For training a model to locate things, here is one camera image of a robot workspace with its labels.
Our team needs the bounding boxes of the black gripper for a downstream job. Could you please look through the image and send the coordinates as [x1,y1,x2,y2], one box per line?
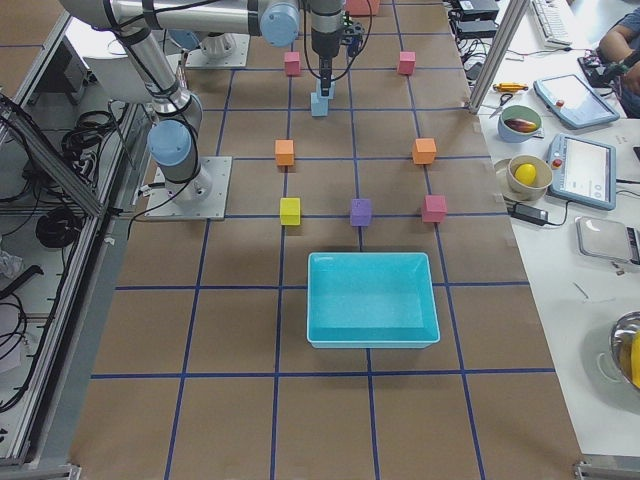
[318,50,338,88]

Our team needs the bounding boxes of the light blue block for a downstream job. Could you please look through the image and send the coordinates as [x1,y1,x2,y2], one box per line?
[310,92,329,118]
[316,80,335,100]

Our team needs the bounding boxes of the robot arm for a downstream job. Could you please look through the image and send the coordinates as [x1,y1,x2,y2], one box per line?
[147,1,345,97]
[61,1,300,204]

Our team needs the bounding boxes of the dark pink block left near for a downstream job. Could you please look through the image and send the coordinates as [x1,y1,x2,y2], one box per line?
[284,51,301,77]

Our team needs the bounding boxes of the pink tray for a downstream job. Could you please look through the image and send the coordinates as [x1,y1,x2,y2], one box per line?
[345,0,380,17]

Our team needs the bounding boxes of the orange block near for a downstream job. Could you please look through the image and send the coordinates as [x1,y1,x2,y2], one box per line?
[274,139,295,167]

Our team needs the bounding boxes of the orange block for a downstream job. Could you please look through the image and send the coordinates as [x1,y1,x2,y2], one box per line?
[274,139,295,167]
[412,138,437,165]

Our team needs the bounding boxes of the pink block left far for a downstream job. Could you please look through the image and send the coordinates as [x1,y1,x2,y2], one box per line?
[396,51,416,76]

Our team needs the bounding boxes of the orange block far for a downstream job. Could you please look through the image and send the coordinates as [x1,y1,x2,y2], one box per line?
[412,138,437,165]

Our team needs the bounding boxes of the yellow block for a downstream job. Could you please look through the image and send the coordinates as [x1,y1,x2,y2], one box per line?
[279,197,301,226]

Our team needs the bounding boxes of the purple block right side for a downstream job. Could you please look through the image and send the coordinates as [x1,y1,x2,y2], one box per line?
[350,198,373,227]

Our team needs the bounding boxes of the pink block right far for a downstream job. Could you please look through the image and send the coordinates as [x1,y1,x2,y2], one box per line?
[421,195,448,223]

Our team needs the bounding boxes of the brass cylinder tool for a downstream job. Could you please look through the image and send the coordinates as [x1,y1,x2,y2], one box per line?
[492,82,529,93]

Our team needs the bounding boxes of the scissors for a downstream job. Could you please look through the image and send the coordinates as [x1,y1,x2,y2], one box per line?
[490,92,514,118]

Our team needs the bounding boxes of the blue bowl with fruit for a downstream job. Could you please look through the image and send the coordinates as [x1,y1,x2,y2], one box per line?
[497,105,542,143]

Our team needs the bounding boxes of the cyan tray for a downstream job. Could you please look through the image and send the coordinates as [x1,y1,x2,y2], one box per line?
[306,252,441,349]

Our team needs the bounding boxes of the cream bowl with lemon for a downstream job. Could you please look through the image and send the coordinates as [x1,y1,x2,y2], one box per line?
[506,155,553,201]

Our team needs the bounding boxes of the teach pendant far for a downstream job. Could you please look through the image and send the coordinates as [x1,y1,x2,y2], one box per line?
[533,74,620,129]

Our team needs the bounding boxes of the teach pendant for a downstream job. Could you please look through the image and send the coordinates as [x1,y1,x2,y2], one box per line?
[547,134,617,211]
[533,74,620,129]

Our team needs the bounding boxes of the teach pendant near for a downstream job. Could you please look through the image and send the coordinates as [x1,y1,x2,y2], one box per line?
[547,134,617,211]

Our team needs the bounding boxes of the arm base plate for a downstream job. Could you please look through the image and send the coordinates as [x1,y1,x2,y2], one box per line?
[144,156,233,221]
[185,33,250,70]

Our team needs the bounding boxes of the aluminium frame post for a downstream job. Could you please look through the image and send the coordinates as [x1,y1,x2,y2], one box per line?
[468,0,528,114]

